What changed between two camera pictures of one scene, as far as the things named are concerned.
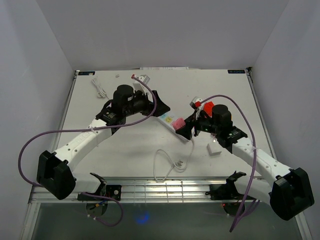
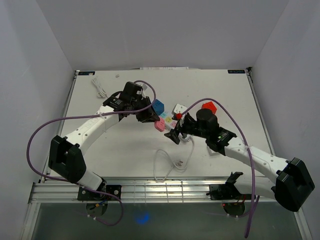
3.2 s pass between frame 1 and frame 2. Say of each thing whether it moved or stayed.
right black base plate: stayed
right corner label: stayed
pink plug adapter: moved
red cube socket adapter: stayed
